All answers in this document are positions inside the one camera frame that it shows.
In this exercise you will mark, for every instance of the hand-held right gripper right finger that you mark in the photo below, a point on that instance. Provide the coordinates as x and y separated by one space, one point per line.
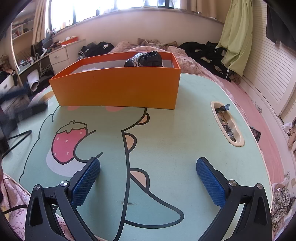
210 183

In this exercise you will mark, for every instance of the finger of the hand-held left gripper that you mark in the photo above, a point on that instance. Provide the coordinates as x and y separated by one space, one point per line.
37 109
16 92

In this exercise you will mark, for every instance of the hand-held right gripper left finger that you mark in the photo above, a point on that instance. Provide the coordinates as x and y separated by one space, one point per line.
85 183

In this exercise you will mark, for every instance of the orange cardboard box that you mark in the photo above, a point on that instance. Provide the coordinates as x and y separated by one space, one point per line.
115 88

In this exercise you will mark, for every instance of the black lace trimmed cloth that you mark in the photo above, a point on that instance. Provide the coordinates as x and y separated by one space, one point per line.
148 59

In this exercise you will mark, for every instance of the green cartoon print desktop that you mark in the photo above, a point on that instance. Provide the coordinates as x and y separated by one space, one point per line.
173 139

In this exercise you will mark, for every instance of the white rolled mat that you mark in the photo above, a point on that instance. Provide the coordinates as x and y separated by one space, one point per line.
33 81

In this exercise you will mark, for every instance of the white drawer cabinet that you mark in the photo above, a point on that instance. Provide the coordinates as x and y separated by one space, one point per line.
59 56

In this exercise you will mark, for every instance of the dark phone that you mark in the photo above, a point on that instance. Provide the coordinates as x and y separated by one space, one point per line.
256 134

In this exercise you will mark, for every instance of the crumpled foil wrappers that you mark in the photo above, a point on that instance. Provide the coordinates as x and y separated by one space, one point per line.
222 115

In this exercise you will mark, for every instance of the black floral print cloth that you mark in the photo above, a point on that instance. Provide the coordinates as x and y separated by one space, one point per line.
279 204

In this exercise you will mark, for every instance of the orange storage bin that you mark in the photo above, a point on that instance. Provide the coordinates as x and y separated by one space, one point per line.
69 41

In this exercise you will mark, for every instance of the beige window curtain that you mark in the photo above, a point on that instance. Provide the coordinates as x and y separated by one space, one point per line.
39 18
219 11

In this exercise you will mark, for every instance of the pink bed sheet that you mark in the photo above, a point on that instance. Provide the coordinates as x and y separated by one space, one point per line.
259 120

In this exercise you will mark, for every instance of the black striped clothes pile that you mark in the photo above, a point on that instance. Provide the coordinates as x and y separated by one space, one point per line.
99 48

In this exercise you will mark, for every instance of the beige crumpled cloth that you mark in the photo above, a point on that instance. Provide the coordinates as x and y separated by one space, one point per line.
291 134

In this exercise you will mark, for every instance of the window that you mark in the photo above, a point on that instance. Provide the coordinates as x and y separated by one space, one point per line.
104 9

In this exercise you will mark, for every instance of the pink crumpled quilt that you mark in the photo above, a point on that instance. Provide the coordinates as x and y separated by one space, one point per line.
189 62

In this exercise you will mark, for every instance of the light green hanging curtain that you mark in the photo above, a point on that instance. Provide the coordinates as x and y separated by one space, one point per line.
238 34

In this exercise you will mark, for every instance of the dark hanging garment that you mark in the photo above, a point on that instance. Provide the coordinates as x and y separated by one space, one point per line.
277 30

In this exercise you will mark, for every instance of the white wall shelf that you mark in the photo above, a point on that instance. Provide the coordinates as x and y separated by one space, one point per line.
20 30

